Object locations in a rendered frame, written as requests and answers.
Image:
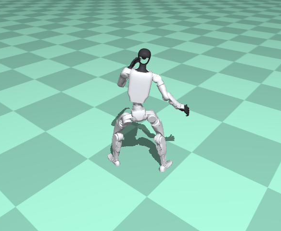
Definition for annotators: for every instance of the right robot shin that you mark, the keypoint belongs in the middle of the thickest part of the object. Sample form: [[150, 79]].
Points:
[[161, 148]]

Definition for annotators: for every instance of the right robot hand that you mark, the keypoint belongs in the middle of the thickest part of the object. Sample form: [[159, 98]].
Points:
[[186, 110]]

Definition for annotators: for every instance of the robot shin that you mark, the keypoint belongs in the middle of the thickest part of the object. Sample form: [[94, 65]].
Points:
[[116, 146], [161, 148]]

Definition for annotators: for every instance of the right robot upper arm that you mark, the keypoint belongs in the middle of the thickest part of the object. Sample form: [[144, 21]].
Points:
[[161, 86]]

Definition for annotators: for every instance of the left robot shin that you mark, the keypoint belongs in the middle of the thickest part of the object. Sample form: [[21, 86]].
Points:
[[116, 146]]

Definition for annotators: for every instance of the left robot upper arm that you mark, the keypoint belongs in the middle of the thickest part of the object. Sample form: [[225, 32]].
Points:
[[123, 76]]

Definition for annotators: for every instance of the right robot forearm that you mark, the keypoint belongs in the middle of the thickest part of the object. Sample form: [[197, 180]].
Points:
[[174, 102]]

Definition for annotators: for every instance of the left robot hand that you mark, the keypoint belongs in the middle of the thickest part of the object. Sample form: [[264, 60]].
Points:
[[133, 63]]

